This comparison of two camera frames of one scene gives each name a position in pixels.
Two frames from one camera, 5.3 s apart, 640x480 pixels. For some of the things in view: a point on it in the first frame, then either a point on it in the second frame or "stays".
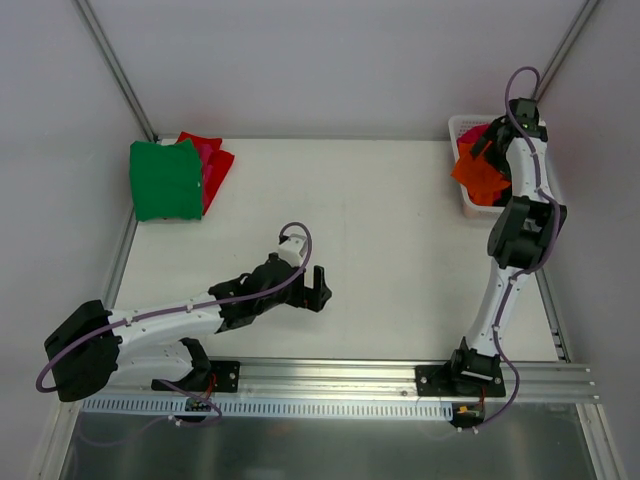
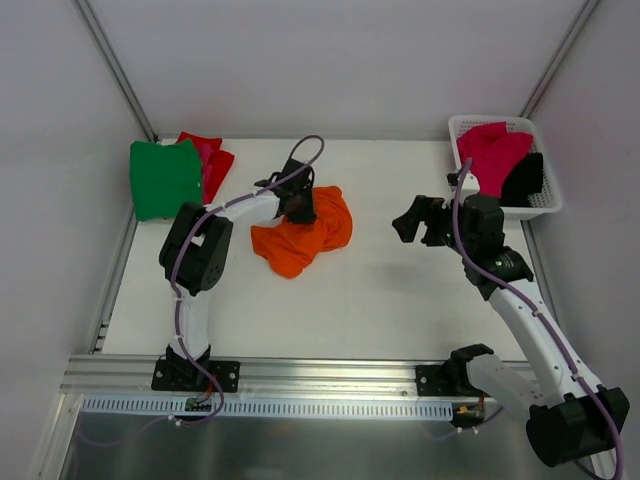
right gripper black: [492, 138] to [435, 223]
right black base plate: [454, 379] stays
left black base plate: [217, 376] stays
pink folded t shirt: [206, 152] stays
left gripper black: [310, 289] to [304, 209]
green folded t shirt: [166, 180] stays
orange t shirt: [479, 177] to [288, 246]
